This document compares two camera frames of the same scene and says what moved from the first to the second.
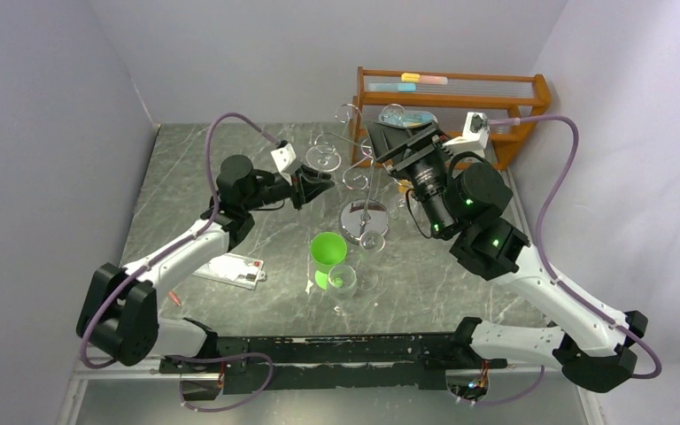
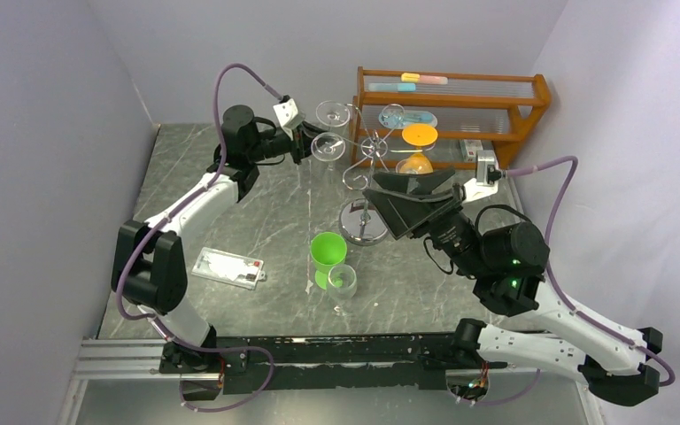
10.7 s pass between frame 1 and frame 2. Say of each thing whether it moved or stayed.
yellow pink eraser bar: stayed
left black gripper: moved
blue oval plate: stayed
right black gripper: moved
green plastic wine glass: stayed
